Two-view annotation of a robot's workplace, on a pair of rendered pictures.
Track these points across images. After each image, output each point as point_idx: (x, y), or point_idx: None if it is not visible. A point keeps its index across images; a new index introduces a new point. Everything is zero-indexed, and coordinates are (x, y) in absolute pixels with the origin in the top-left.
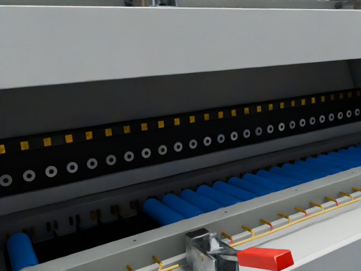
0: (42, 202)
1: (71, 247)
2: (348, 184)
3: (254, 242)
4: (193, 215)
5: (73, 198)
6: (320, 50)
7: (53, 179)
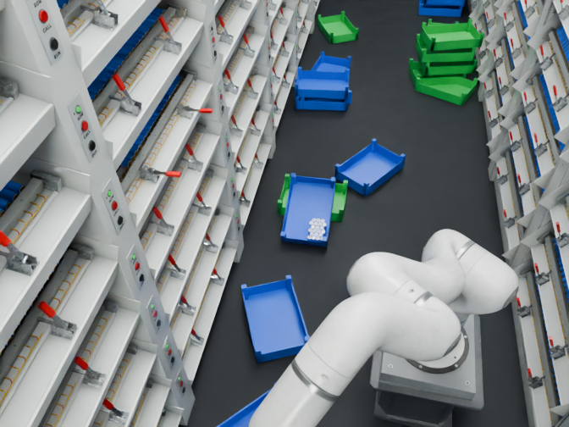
0: None
1: None
2: (166, 123)
3: (151, 160)
4: (129, 158)
5: None
6: (165, 91)
7: None
